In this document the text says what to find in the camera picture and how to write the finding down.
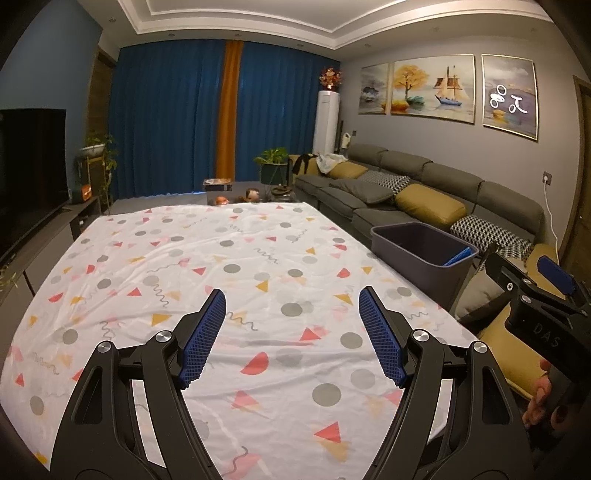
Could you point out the orange small speaker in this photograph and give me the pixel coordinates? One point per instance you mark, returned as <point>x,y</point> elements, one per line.
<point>82,193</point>

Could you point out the blue curtain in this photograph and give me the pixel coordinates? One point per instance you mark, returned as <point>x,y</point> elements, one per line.
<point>166,124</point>
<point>281,110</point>

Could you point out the orange curtain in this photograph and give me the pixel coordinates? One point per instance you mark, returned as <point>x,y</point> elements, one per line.
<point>229,110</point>

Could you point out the trailing potted plant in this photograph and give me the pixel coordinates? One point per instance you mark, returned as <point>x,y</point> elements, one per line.
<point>97,144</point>

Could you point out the potted plant on dark stand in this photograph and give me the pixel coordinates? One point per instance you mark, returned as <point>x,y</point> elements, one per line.
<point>272,157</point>

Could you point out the white standing air conditioner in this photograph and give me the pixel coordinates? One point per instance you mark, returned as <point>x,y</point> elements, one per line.
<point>326,122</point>

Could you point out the blue foam net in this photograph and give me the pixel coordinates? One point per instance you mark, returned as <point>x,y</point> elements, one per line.
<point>461,256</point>

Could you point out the dark tea set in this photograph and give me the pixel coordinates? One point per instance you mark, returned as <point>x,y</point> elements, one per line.
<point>281,189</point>

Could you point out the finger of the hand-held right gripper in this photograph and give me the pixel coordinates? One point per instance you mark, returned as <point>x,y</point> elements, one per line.
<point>556,274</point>
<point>501,272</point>

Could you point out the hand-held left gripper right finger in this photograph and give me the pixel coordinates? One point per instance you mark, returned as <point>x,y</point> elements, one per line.
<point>381,334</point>

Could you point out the large black white patterned cushion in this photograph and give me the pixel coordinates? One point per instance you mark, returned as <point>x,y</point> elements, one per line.
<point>489,233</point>

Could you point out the large sailboat painting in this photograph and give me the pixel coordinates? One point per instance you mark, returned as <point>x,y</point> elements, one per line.
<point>431,90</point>

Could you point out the flat grey cushion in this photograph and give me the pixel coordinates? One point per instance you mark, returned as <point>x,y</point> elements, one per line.
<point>364,190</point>

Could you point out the white cloth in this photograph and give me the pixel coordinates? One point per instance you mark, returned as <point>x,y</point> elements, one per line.
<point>330,161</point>

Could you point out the flat printed box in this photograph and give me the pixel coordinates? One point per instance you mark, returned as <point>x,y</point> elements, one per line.
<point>217,183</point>

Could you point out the small framed painting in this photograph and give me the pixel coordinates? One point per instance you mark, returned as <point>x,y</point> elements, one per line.
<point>374,90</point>

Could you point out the wooden door frame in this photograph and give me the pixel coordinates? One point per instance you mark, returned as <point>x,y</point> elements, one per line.
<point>582,161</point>

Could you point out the grey television cabinet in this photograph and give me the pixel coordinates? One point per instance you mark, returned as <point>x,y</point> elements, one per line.
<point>51,244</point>

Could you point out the black television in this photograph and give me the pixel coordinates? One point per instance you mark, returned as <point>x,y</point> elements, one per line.
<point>27,175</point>

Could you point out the toy head figurine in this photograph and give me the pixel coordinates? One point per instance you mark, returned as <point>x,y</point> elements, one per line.
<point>251,194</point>

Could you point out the large yellow cushion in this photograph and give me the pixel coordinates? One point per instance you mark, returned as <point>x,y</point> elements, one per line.
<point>431,203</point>

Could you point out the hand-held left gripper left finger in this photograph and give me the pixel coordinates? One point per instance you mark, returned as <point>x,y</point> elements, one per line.
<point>203,337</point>

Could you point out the red gold flower ornament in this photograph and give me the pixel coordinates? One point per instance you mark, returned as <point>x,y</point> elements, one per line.
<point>331,78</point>

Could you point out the yellow sofa seat pad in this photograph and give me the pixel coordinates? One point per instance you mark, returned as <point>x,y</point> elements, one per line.
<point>505,346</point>

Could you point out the small yellow cushion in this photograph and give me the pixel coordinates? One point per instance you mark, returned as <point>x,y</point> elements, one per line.
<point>348,171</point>

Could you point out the small orange toy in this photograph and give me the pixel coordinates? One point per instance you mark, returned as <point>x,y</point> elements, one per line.
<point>221,201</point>

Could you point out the white patterned tablecloth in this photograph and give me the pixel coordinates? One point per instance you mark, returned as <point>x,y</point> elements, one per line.
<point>254,277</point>

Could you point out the black garment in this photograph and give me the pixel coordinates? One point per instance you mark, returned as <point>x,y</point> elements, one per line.
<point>302,164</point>

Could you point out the person's right hand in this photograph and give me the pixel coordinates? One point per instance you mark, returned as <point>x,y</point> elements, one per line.
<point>540,410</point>

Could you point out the large grey cushion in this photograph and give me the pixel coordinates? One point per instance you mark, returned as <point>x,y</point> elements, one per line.
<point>480,290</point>

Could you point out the grey plastic bin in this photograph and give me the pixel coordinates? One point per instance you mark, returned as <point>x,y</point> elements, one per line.
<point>406,263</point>

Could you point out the framed painting with reflection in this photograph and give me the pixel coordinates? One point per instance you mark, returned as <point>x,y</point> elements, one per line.
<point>510,97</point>

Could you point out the grey sofa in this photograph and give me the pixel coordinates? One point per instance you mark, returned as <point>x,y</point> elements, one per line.
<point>452,173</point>

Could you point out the wall socket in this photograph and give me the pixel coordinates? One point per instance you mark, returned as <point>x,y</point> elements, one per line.
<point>547,177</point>

